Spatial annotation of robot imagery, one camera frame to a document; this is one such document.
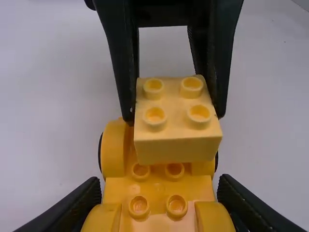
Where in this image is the yellow toy brick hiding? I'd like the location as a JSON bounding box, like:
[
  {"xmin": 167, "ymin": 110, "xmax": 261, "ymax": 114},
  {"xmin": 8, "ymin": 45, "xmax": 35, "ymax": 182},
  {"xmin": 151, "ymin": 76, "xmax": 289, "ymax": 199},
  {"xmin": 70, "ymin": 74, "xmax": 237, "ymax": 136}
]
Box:
[{"xmin": 133, "ymin": 74, "xmax": 223, "ymax": 165}]

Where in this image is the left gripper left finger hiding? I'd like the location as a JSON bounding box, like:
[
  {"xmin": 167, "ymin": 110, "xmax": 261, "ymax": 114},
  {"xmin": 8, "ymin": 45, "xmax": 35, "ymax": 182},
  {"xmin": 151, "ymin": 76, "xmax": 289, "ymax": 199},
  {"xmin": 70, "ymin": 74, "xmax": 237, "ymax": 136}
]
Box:
[{"xmin": 11, "ymin": 176, "xmax": 101, "ymax": 232}]

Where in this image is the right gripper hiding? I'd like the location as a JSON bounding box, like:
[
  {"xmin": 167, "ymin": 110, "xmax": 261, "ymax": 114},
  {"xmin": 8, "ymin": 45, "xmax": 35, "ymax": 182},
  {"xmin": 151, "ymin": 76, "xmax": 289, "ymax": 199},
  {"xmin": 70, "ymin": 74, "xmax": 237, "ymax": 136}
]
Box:
[{"xmin": 84, "ymin": 0, "xmax": 242, "ymax": 126}]

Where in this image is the yellow toy car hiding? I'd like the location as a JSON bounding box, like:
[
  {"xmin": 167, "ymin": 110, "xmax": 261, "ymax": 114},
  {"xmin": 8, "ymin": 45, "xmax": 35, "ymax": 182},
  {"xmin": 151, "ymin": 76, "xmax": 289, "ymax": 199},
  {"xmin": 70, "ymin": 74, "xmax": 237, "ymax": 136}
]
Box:
[{"xmin": 98, "ymin": 117, "xmax": 236, "ymax": 232}]

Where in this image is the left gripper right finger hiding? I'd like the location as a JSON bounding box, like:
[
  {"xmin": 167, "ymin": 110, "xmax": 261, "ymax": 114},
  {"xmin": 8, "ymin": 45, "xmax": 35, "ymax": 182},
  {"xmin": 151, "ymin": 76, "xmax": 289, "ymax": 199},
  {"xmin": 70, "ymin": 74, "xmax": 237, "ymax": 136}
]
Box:
[{"xmin": 218, "ymin": 174, "xmax": 309, "ymax": 232}]

